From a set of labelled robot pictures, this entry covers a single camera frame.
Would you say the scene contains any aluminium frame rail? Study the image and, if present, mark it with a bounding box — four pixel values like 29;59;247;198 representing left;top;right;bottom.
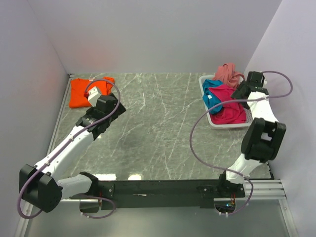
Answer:
251;179;287;200

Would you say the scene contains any white plastic basket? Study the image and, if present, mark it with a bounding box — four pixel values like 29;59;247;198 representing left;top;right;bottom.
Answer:
199;75;252;129

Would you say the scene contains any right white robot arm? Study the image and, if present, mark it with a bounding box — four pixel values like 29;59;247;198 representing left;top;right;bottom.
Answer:
217;71;286;197

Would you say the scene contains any folded orange t shirt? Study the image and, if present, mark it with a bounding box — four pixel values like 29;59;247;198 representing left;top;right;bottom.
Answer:
69;78;113;109

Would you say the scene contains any salmon pink t shirt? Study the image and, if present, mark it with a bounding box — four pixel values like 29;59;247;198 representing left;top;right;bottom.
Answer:
213;63;245;89

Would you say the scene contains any teal blue t shirt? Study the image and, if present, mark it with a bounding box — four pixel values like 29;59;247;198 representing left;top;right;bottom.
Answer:
202;79;223;109

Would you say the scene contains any magenta t shirt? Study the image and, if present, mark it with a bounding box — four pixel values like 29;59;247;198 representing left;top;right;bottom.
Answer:
210;85;246;125

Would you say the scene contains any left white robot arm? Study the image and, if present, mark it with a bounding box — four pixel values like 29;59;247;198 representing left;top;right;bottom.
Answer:
18;93;126;213

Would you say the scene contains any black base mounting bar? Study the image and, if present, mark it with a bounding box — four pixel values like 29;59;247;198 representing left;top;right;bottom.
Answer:
88;179;245;208

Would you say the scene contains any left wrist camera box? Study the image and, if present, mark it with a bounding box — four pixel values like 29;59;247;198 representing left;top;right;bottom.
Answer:
87;86;102;107

